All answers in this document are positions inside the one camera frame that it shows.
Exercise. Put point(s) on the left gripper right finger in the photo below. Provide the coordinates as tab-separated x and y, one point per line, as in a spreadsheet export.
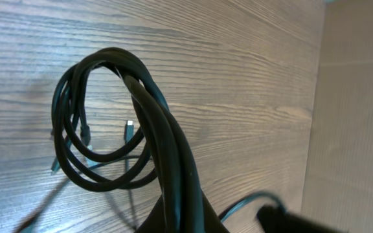
212	223

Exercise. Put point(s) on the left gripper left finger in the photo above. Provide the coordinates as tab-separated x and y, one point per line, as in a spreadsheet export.
161	218

